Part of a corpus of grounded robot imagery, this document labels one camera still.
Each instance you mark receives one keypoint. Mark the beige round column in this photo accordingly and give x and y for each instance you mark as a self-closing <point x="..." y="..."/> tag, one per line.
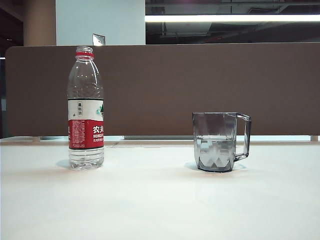
<point x="38" y="22"/>

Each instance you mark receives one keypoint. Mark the clear red-label water bottle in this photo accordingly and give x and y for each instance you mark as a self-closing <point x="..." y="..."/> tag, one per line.
<point x="85" y="135"/>

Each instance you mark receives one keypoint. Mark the long white ceiling light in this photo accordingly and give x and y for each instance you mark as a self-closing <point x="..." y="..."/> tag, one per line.
<point x="225" y="18"/>

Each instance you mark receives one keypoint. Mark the brown desk divider panel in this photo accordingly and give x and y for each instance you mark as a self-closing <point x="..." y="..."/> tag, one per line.
<point x="162" y="87"/>

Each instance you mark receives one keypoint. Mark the grey transparent faceted mug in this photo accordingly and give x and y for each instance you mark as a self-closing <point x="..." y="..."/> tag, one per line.
<point x="215" y="150"/>

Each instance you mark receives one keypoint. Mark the metal wall plate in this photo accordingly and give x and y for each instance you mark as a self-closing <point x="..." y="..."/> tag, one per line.
<point x="98" y="39"/>

